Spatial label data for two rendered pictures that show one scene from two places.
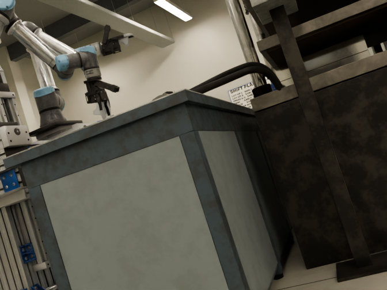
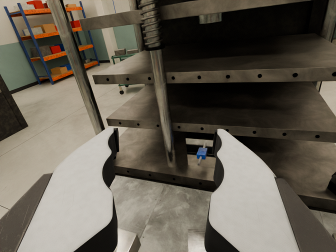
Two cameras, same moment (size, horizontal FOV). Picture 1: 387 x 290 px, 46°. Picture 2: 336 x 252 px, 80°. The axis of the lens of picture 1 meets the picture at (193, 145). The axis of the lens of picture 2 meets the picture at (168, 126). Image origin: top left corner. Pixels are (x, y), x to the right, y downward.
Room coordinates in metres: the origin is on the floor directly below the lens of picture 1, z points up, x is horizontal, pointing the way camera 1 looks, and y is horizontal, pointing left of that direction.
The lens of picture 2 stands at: (2.65, 0.26, 1.52)
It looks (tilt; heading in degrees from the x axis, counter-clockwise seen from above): 29 degrees down; 278
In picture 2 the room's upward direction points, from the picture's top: 9 degrees counter-clockwise
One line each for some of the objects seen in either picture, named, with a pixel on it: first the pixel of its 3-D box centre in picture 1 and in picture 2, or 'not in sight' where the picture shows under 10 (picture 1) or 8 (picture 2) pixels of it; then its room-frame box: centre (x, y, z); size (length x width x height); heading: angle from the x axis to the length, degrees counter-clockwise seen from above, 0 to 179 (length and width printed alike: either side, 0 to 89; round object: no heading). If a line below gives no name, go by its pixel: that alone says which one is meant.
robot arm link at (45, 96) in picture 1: (46, 99); not in sight; (2.52, 0.71, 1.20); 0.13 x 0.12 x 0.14; 3
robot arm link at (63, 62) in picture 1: (68, 63); not in sight; (2.13, 0.45, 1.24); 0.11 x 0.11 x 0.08; 24
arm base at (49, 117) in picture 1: (52, 118); not in sight; (2.51, 0.71, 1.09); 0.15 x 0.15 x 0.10
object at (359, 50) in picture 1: (320, 71); (219, 129); (2.49, -0.79, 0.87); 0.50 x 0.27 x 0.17; 74
